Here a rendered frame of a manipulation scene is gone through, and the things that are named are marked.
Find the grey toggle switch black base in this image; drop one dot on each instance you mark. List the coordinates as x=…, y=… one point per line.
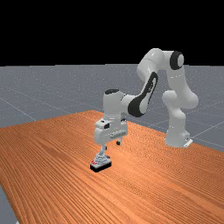
x=101, y=164

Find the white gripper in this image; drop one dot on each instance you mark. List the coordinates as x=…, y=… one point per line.
x=109, y=132

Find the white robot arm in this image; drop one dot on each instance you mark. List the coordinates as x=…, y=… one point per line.
x=177, y=87

